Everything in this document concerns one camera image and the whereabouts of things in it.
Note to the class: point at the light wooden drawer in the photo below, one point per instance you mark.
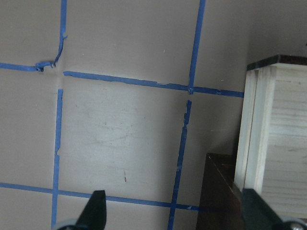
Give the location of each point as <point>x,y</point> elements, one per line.
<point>272,147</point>

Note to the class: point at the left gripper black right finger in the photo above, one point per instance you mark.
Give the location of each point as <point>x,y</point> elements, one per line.
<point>257,214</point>

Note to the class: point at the dark brown wooden cabinet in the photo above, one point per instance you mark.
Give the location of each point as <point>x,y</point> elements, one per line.
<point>220,204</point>

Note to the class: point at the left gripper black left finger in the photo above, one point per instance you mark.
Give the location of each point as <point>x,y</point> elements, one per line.
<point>93,216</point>

